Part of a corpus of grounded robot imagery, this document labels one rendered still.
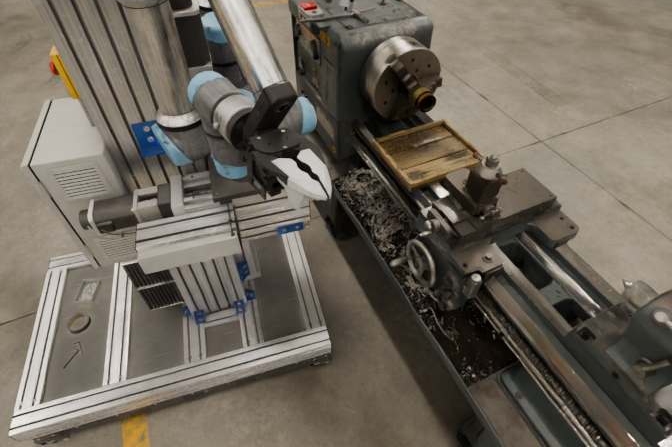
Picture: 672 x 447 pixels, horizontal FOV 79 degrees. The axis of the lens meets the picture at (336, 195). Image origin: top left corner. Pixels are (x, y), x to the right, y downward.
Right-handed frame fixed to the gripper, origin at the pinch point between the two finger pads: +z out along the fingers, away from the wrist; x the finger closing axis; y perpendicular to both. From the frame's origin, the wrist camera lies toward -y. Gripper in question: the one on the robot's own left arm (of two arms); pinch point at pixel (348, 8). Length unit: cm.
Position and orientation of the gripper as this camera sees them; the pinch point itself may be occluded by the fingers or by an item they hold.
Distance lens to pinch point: 183.2
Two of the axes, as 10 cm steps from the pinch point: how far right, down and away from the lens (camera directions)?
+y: -9.1, 3.0, -2.9
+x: 4.2, 6.5, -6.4
